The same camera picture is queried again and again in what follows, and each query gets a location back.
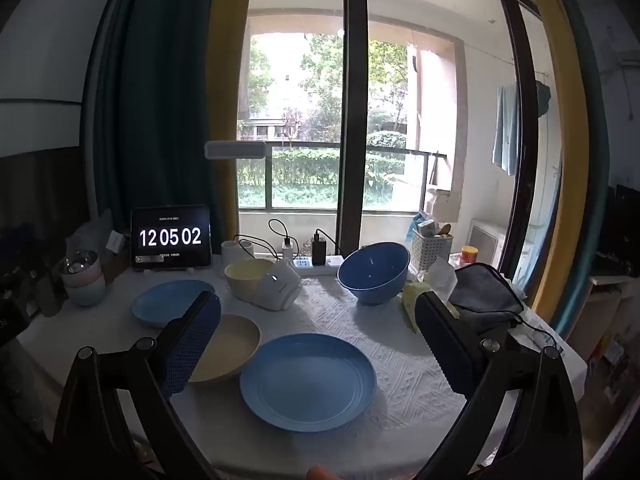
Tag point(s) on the white plastic basket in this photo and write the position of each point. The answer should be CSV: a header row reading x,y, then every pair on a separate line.
x,y
430,252

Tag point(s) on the white textured tablecloth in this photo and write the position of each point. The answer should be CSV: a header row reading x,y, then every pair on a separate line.
x,y
400,360

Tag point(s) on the teal curtain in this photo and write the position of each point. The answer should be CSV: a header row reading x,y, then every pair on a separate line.
x,y
595,160
150,110

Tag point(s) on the balcony railing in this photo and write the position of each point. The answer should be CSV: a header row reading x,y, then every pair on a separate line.
x,y
271,180

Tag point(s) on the white charger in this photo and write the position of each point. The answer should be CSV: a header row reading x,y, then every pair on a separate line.
x,y
287,252

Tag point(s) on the white power strip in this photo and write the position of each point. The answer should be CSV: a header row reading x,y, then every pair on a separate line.
x,y
332,262

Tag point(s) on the white bowl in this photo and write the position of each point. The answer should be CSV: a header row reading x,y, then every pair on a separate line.
x,y
275,287

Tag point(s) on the large blue bowl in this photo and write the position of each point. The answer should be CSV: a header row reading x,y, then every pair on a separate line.
x,y
372,272

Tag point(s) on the clear plastic bag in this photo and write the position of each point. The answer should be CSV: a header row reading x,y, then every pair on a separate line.
x,y
85,232

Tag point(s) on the grey cloth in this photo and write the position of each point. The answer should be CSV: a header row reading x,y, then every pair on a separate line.
x,y
485,290

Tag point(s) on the hanging light blue towel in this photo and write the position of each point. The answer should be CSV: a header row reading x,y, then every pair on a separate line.
x,y
506,130

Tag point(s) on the black window frame post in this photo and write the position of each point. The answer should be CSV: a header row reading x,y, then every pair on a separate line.
x,y
352,110

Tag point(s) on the person's right hand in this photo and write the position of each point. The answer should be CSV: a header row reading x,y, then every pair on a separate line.
x,y
325,474

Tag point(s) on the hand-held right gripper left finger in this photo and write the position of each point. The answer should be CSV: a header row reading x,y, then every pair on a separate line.
x,y
192,342

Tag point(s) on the small white box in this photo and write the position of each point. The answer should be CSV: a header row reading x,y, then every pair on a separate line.
x,y
116,242

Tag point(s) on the white appliance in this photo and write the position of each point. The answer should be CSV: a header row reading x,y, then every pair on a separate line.
x,y
487,242

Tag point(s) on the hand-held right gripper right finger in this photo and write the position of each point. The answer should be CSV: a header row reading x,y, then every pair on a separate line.
x,y
442,345

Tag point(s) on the beige bowl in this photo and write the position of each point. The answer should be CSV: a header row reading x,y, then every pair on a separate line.
x,y
242,275

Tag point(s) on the printed carton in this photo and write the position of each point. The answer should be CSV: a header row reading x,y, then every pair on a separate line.
x,y
426,229

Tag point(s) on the blue plastic bag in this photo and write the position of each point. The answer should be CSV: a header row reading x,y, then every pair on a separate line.
x,y
418,220

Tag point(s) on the blue plate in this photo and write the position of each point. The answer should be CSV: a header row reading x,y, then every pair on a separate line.
x,y
307,382
165,302

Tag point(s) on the black charger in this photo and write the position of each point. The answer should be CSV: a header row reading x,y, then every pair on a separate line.
x,y
319,252

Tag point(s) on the wooden spoon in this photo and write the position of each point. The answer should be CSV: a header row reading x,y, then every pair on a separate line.
x,y
445,230

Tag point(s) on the black tablet clock display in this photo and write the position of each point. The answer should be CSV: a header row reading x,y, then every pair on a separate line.
x,y
170,237

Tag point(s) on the white lamp base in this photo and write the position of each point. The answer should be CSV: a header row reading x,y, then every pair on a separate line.
x,y
235,255

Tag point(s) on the white lamp head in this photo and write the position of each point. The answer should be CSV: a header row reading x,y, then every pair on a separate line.
x,y
235,150

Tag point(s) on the red yellow-lid jar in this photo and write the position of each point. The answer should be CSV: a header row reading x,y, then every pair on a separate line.
x,y
468,256

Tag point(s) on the beige plate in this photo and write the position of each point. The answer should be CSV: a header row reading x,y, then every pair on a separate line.
x,y
235,340

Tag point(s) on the yellow tissue pack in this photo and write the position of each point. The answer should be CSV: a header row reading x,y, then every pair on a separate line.
x,y
440,280

